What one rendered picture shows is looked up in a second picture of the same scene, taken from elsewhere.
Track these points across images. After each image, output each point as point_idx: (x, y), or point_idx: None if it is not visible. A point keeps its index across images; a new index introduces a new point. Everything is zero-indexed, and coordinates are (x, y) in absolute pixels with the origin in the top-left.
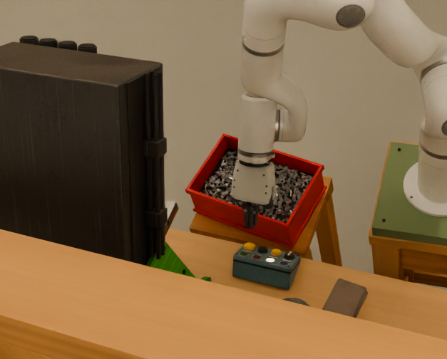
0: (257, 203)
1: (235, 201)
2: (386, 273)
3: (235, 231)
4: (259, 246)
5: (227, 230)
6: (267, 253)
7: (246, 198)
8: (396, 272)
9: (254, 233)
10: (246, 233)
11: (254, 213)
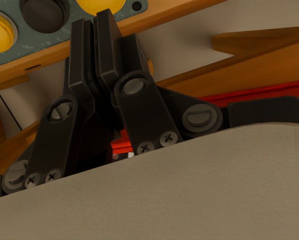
0: (12, 193)
1: (251, 105)
2: (6, 169)
3: (256, 77)
4: (180, 79)
5: (279, 69)
6: (11, 5)
7: (119, 189)
8: None
9: (201, 97)
10: (227, 87)
11: (61, 105)
